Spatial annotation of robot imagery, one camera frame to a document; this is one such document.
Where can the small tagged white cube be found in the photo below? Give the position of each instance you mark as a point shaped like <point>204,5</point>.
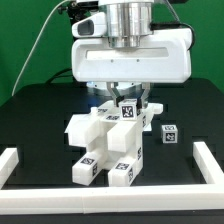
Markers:
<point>169,134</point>

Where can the white chair back frame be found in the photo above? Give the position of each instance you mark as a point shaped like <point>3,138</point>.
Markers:
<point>92,133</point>

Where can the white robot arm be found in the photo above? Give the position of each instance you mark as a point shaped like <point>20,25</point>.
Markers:
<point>128,18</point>

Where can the white L-shaped obstacle fence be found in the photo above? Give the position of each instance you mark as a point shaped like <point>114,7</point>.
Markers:
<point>206,196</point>

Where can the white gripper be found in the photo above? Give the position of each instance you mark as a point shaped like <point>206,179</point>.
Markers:
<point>162,56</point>

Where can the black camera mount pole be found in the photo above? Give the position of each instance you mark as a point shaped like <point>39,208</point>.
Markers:
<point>78,9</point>

